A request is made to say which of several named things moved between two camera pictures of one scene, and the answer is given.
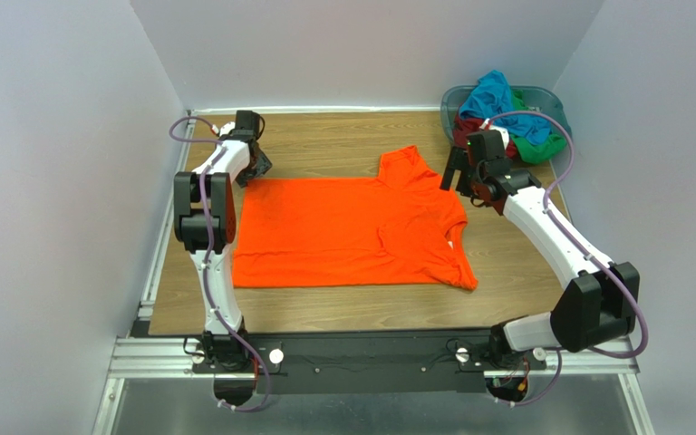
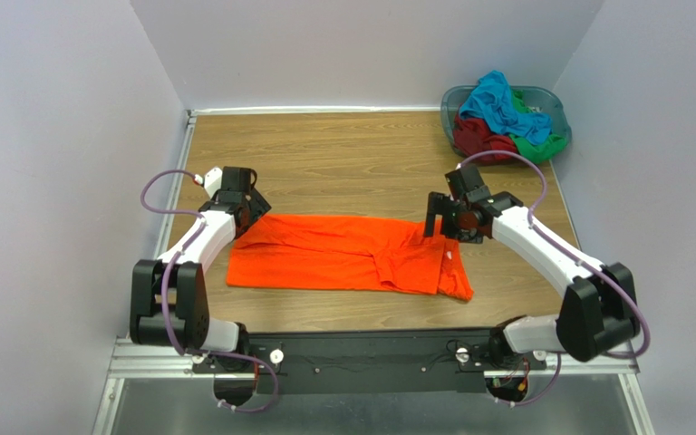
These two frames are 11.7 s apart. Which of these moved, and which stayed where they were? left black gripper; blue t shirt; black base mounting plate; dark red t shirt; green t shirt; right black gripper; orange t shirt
Moved: orange t shirt; right black gripper; left black gripper
Stayed: dark red t shirt; black base mounting plate; blue t shirt; green t shirt
